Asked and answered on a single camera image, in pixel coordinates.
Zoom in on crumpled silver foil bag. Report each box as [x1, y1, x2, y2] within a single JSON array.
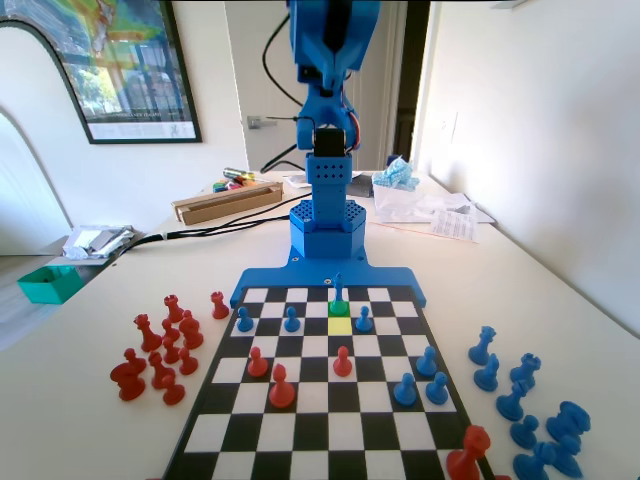
[[62, 224, 136, 261]]

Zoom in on long brown cardboard box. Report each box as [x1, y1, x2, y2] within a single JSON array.
[[171, 180, 285, 227]]

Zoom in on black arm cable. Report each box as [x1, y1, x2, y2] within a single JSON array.
[[257, 14, 314, 175]]

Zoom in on black table cable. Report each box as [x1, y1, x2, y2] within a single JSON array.
[[107, 192, 312, 261], [164, 214, 292, 239]]

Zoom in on black framed map poster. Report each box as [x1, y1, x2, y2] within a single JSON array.
[[0, 0, 204, 145]]

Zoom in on blue plastic chess queen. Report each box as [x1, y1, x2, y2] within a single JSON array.
[[467, 325, 499, 365]]

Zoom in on blue king chess piece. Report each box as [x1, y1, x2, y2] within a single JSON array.
[[329, 272, 349, 312]]

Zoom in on printed paper sheet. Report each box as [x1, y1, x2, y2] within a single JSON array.
[[428, 208, 481, 245]]

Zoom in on clear plastic bag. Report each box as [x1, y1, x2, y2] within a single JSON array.
[[372, 183, 437, 225]]

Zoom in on dark grey box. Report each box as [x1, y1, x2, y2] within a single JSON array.
[[346, 173, 376, 199]]

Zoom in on blue white patterned cloth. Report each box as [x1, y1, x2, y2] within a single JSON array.
[[372, 155, 421, 192]]

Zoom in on red bishop chess piece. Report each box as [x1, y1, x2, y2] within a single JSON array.
[[148, 351, 177, 390]]

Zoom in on red white servo wires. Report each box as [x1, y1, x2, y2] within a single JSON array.
[[347, 107, 363, 152]]

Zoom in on colourful marker set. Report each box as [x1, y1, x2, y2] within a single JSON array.
[[212, 175, 259, 194]]

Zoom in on green plastic bin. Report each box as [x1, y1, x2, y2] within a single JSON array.
[[16, 264, 84, 306]]

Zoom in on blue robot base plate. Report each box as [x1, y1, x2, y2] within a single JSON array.
[[229, 247, 430, 309]]

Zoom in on red queen chess piece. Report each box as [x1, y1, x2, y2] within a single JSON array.
[[133, 313, 164, 353]]

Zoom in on white paper stack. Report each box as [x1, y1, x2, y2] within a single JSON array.
[[419, 191, 496, 225]]

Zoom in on black and white chessboard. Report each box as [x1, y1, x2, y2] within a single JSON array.
[[162, 285, 497, 480]]

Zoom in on blue plastic chess bishop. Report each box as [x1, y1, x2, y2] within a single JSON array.
[[495, 379, 530, 421], [512, 441, 557, 480]]

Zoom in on red pawn front left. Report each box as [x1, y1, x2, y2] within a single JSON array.
[[268, 363, 297, 410]]

